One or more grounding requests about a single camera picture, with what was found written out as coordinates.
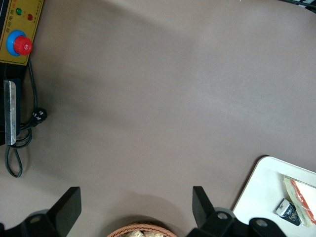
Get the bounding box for plastic triangle sandwich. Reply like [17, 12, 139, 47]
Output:
[282, 174, 316, 228]

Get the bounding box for clear wrapped cracker packet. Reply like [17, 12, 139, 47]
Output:
[122, 229, 144, 237]
[143, 230, 169, 237]

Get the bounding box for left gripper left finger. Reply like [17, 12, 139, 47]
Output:
[0, 186, 82, 237]

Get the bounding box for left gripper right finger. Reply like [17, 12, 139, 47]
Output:
[187, 186, 288, 237]

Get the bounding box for yellow black control box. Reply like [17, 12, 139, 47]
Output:
[0, 0, 45, 147]

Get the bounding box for beige plastic tray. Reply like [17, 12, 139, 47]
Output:
[231, 155, 316, 237]

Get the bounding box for round brown wicker basket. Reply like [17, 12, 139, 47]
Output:
[106, 222, 177, 237]

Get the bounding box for black floor cable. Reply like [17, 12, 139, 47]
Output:
[283, 0, 316, 14]

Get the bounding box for brown table cover sheet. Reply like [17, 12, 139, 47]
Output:
[0, 0, 316, 237]

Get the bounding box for red emergency stop button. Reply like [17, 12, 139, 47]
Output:
[6, 29, 34, 57]

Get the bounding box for black tissue pack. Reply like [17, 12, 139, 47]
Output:
[275, 198, 303, 226]

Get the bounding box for black power cable with plug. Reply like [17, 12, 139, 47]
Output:
[4, 58, 49, 179]

